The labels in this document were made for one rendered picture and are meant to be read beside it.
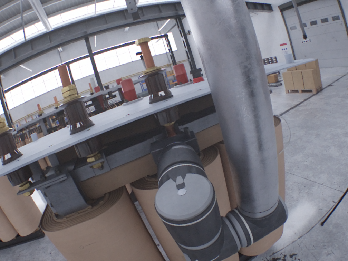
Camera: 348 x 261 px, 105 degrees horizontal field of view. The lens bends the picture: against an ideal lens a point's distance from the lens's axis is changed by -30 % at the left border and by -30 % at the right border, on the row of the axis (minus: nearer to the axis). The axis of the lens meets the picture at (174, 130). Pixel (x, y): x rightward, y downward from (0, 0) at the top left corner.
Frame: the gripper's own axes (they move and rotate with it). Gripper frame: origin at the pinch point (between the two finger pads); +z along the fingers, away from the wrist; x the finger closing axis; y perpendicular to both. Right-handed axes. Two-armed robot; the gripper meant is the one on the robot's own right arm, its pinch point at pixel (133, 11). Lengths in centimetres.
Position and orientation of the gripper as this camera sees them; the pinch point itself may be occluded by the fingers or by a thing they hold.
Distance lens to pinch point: 67.8
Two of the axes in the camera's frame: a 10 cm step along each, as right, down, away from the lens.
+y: 9.6, -2.9, -0.5
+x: -0.3, -2.6, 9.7
